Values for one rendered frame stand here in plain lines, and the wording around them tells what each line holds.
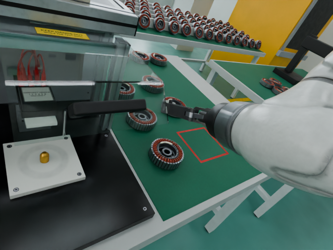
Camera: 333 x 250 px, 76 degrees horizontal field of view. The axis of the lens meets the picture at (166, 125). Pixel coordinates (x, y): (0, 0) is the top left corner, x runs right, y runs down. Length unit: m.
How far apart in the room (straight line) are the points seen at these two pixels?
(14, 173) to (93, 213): 0.19
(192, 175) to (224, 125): 0.37
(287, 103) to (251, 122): 0.05
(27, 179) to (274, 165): 0.48
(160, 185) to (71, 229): 0.25
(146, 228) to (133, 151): 0.24
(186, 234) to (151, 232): 0.95
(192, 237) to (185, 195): 0.88
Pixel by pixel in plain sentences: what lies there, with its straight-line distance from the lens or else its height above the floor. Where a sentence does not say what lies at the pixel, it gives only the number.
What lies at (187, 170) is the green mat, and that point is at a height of 0.75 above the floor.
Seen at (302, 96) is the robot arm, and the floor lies 1.17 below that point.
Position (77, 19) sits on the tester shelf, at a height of 1.09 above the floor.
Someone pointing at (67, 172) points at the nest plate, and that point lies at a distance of 0.57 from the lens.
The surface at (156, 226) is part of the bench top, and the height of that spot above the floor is 0.75.
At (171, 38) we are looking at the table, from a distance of 1.98.
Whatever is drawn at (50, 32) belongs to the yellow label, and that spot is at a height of 1.07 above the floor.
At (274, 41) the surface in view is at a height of 0.86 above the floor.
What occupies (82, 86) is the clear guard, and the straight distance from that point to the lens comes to 0.34.
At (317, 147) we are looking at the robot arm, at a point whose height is 1.15.
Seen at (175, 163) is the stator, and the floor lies 0.78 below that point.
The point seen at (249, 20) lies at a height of 0.95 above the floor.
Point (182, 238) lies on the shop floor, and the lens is 1.48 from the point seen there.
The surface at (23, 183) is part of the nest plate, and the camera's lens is 0.56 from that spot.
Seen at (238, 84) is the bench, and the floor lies 0.73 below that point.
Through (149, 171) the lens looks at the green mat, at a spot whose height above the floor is 0.75.
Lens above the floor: 1.24
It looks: 35 degrees down
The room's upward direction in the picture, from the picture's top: 24 degrees clockwise
